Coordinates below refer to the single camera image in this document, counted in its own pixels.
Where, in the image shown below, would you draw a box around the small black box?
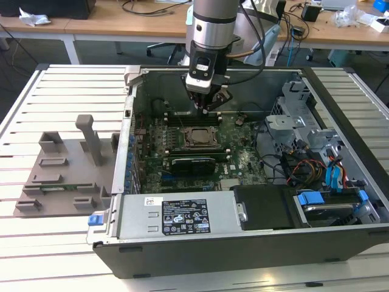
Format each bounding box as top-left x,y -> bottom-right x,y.
301,4 -> 322,23

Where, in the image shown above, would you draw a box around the metal drive cage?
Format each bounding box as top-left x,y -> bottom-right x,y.
264,77 -> 346,156

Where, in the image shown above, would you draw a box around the grey case latch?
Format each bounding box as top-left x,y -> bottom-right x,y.
124,65 -> 143,89

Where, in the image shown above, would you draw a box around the white power strip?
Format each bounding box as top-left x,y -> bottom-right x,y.
263,48 -> 280,67

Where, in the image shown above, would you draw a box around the black office chair base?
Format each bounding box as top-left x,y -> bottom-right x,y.
146,42 -> 185,65

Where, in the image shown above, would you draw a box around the clear plastic bags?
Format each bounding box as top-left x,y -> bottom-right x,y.
329,5 -> 370,28

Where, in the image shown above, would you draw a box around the power wire bundle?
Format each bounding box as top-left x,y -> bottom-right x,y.
281,150 -> 328,187

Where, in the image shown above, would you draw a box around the blue case latch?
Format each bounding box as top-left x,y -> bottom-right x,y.
87,214 -> 104,228

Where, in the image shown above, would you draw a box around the red flat data wire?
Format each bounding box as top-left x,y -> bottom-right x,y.
339,162 -> 350,191

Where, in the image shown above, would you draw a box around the black RAM slot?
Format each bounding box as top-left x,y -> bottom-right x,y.
165,146 -> 229,155
164,117 -> 222,126
165,151 -> 231,162
164,111 -> 222,119

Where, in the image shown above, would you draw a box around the black plastic shroud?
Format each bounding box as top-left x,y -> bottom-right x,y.
232,185 -> 297,231

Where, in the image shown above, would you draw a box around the small white box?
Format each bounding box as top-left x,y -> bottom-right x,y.
369,16 -> 389,33

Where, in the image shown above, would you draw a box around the wooden desk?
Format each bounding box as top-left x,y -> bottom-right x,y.
278,5 -> 389,55
0,13 -> 189,64

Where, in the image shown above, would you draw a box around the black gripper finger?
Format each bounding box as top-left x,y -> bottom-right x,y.
207,86 -> 234,115
181,74 -> 208,115

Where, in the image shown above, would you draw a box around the crumpled white plastic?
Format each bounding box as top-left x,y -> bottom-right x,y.
18,7 -> 52,27

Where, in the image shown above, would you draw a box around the black graphics card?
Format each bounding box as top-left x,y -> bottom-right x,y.
170,156 -> 216,176

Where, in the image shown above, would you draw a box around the blue flat data wire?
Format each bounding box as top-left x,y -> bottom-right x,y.
325,153 -> 344,194

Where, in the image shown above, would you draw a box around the green motherboard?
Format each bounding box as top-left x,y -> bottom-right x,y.
133,114 -> 268,194

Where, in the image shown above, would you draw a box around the black monitor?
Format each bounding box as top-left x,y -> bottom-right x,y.
0,0 -> 97,19

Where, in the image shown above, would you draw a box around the pale blue teach pendant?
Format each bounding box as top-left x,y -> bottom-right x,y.
250,23 -> 282,65

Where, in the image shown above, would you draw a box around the hard disk in blue carrier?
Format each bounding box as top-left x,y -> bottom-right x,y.
293,188 -> 370,229

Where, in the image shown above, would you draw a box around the teal box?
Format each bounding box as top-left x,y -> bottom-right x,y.
328,48 -> 358,69

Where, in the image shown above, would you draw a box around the grey parts rack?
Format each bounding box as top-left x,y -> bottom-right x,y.
13,114 -> 122,218

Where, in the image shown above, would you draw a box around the black PC case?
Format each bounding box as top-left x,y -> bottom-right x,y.
86,65 -> 389,280

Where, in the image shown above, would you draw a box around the green RAM stick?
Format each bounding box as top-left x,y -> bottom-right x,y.
38,184 -> 78,192

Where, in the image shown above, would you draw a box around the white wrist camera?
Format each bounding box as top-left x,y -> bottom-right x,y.
185,50 -> 217,94

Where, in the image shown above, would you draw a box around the small silver heatsink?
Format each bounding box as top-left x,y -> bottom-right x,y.
220,179 -> 239,191

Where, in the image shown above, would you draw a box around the grey power supply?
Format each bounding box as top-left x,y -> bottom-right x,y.
117,194 -> 244,240

